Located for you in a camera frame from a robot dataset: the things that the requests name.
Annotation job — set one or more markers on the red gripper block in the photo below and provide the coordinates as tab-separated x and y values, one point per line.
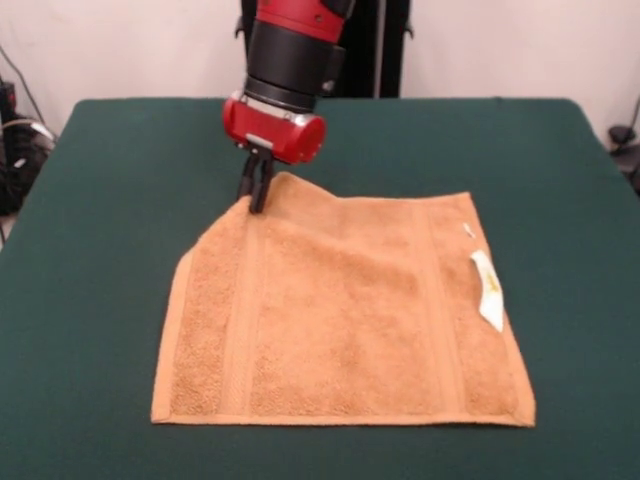
280	132

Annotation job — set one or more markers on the tan terry towel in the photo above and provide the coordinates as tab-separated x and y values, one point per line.
340	310

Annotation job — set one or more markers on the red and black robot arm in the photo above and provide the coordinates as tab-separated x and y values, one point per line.
300	50

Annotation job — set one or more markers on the dark green table cloth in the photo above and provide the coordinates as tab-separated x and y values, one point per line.
100	225

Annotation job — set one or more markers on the dark grey stand base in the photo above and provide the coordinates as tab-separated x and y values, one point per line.
620	135

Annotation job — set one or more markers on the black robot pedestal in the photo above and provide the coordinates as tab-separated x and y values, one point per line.
390	50

